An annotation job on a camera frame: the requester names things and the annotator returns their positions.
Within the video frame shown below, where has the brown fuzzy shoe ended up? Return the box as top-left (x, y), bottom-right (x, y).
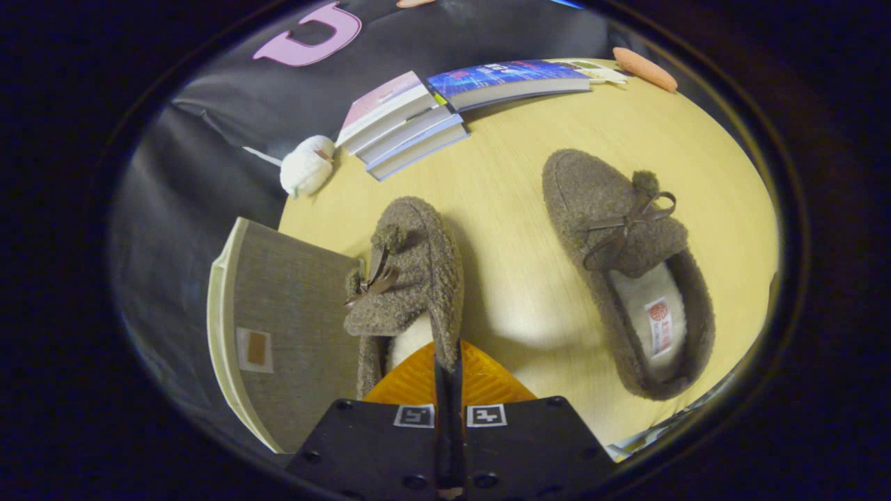
top-left (542, 148), bottom-right (717, 401)
top-left (343, 196), bottom-right (466, 401)

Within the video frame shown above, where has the dark blue cover book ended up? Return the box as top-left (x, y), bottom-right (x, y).
top-left (426, 59), bottom-right (593, 113)

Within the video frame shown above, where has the white plush toy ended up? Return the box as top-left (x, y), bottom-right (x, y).
top-left (242, 135), bottom-right (337, 200)

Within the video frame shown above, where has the white green booklet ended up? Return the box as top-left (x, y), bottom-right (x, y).
top-left (546, 58), bottom-right (629, 86)

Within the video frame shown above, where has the pale blue cover book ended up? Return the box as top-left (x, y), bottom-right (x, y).
top-left (365, 122), bottom-right (471, 182)

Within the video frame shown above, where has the white blue paper stack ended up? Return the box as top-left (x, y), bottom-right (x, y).
top-left (604, 372), bottom-right (737, 462)

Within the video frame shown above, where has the pink cover book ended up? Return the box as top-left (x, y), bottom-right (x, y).
top-left (336, 70), bottom-right (441, 150)

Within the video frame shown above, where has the white cover book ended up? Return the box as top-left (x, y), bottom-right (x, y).
top-left (355, 104), bottom-right (464, 165)

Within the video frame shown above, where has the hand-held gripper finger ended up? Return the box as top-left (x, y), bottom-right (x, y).
top-left (285, 340), bottom-right (450, 499)
top-left (449, 340), bottom-right (617, 499)

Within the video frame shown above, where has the grey fabric storage box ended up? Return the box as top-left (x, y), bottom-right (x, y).
top-left (207, 216), bottom-right (365, 454)

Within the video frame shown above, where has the orange plush carrot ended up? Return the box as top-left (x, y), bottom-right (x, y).
top-left (612, 47), bottom-right (679, 94)

